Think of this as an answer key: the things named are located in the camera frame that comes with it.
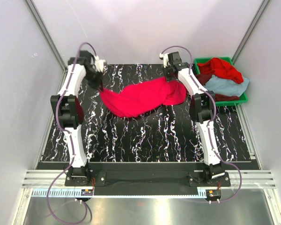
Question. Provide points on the red t shirt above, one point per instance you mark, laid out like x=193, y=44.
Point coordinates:
x=221, y=69

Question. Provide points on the right aluminium corner post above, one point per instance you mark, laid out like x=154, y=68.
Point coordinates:
x=251, y=28

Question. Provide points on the aluminium front frame rail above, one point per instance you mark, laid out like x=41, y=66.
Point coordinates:
x=250, y=178

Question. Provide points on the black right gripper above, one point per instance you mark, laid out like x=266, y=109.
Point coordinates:
x=169, y=73

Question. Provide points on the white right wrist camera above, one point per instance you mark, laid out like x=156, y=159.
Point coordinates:
x=164, y=57

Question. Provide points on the maroon t shirt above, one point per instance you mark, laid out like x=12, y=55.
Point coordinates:
x=203, y=79

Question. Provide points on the right orange connector board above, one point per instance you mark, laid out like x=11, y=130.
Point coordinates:
x=216, y=193

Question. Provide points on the light blue t shirt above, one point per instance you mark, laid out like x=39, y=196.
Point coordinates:
x=226, y=87

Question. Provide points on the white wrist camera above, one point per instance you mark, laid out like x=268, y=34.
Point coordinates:
x=164, y=57
x=100, y=65

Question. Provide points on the pink t shirt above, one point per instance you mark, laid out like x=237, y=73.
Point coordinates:
x=136, y=99

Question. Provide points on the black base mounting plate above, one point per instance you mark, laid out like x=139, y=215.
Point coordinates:
x=185, y=173

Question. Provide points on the orange connector board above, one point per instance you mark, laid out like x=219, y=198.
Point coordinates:
x=87, y=192
x=216, y=193

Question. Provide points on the green plastic bin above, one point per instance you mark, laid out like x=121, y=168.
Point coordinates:
x=242, y=99

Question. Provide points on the aluminium corner post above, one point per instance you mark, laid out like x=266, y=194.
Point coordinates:
x=251, y=28
x=43, y=29

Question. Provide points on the left orange connector board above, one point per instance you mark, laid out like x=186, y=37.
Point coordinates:
x=87, y=192

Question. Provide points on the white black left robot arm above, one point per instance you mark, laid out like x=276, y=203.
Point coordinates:
x=69, y=114

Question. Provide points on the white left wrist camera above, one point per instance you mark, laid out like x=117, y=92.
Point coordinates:
x=100, y=65

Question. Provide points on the left aluminium corner post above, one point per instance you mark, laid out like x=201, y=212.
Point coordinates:
x=43, y=29

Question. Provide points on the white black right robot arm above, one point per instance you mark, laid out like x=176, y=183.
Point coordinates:
x=202, y=111

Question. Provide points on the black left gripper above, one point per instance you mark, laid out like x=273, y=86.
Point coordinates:
x=95, y=78

